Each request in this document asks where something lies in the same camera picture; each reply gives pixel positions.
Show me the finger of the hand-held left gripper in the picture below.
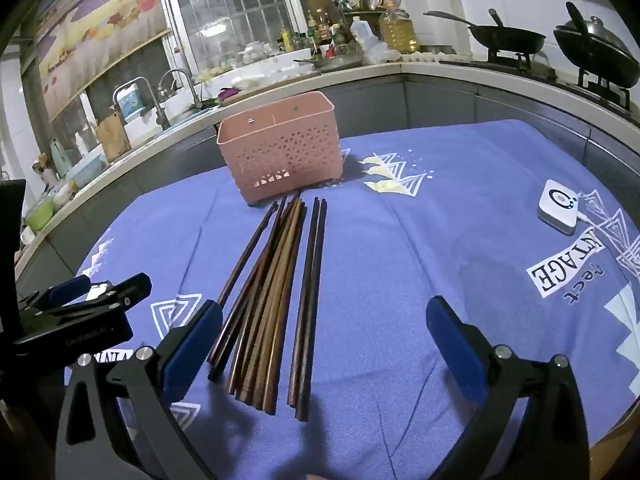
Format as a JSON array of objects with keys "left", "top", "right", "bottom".
[
  {"left": 30, "top": 272, "right": 152, "bottom": 323},
  {"left": 17, "top": 275, "right": 93, "bottom": 318}
]

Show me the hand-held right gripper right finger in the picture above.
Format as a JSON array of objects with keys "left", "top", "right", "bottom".
[{"left": 425, "top": 296, "right": 591, "bottom": 480}]

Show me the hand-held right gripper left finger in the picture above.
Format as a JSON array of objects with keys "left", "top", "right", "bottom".
[{"left": 55, "top": 300, "right": 224, "bottom": 480}]

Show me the pile of wooden chopsticks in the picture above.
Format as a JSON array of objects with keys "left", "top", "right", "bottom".
[{"left": 206, "top": 191, "right": 328, "bottom": 422}]

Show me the pink plastic basket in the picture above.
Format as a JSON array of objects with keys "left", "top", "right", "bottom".
[{"left": 216, "top": 91, "right": 346, "bottom": 207}]

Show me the green bowl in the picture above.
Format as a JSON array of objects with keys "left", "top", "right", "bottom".
[{"left": 25, "top": 197, "right": 55, "bottom": 231}]

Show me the blue printed tablecloth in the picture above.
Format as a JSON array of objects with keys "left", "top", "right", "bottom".
[{"left": 65, "top": 119, "right": 640, "bottom": 480}]

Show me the pale blue basin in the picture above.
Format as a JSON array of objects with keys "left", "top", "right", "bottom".
[{"left": 65, "top": 152, "right": 108, "bottom": 186}]

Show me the upright wooden cutting board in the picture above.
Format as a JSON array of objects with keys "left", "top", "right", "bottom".
[{"left": 95, "top": 112, "right": 132, "bottom": 163}]

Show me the white square device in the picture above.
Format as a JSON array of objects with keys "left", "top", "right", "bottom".
[{"left": 536, "top": 179, "right": 583, "bottom": 236}]

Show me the tall metal faucet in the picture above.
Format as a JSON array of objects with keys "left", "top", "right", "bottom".
[{"left": 112, "top": 76, "right": 171, "bottom": 131}]

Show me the blue label detergent jug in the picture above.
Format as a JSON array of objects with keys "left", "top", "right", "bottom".
[{"left": 116, "top": 82, "right": 146, "bottom": 123}]

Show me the curved metal faucet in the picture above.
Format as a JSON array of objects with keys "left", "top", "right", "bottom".
[{"left": 158, "top": 67, "right": 203, "bottom": 111}]

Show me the fruit printed window blind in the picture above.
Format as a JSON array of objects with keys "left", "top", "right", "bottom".
[{"left": 32, "top": 0, "right": 173, "bottom": 123}]

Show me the black gas stove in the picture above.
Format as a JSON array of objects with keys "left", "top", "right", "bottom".
[{"left": 470, "top": 50, "right": 636, "bottom": 111}]

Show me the egg tray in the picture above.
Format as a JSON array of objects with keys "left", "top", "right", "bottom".
[{"left": 400, "top": 44, "right": 457, "bottom": 64}]

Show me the shallow metal pan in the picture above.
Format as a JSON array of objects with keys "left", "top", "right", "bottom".
[{"left": 294, "top": 55, "right": 363, "bottom": 73}]

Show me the barred window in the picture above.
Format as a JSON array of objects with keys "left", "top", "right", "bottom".
[{"left": 160, "top": 0, "right": 308, "bottom": 61}]

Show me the large cooking oil bottle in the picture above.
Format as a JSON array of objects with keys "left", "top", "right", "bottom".
[{"left": 378, "top": 2, "right": 420, "bottom": 54}]

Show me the white plastic jug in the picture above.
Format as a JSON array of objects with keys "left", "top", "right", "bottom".
[{"left": 350, "top": 16, "right": 379, "bottom": 48}]

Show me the group of condiment bottles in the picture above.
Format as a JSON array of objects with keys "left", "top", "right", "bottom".
[{"left": 280, "top": 8, "right": 361, "bottom": 58}]

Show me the black wok with lid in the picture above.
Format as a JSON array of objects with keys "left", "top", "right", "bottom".
[{"left": 552, "top": 1, "right": 640, "bottom": 88}]

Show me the white cable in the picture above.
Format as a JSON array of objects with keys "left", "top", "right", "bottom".
[{"left": 575, "top": 190, "right": 616, "bottom": 226}]

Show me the long-handled metal wok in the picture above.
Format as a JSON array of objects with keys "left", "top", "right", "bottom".
[{"left": 424, "top": 8, "right": 547, "bottom": 56}]

